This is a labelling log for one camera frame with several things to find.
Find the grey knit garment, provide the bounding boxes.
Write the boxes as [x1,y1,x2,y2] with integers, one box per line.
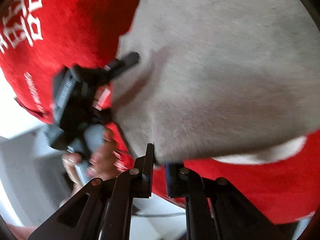
[113,0,319,164]

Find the person's left hand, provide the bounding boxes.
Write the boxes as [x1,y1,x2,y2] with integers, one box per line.
[59,128,120,207]

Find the red wedding bedspread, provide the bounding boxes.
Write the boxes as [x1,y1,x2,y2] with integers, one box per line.
[1,0,319,224]

